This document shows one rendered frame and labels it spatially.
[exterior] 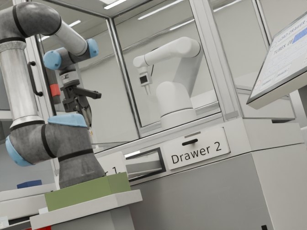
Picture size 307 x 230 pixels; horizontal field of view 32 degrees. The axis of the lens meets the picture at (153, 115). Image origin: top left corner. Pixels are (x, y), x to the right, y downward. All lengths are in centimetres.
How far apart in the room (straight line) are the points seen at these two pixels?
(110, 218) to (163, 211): 82
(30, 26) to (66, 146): 43
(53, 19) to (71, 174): 54
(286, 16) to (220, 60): 328
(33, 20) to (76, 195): 60
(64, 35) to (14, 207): 126
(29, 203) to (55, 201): 138
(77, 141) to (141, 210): 84
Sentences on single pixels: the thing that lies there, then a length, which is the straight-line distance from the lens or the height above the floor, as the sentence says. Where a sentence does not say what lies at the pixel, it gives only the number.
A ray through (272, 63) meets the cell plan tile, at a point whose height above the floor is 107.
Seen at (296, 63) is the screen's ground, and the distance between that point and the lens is 176.
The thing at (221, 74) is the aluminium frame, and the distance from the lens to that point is 229.
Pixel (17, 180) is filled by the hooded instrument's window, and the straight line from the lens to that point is 307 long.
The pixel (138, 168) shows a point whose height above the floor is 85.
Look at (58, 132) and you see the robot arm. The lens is 172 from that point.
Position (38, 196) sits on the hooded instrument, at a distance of 313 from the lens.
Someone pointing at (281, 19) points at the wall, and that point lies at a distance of 555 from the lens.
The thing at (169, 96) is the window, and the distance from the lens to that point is 240.
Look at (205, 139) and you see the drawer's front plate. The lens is 229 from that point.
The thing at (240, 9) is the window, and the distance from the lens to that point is 287.
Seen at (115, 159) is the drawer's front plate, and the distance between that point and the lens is 212.
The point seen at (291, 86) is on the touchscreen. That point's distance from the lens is 177.
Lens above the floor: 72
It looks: 8 degrees up
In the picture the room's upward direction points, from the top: 15 degrees counter-clockwise
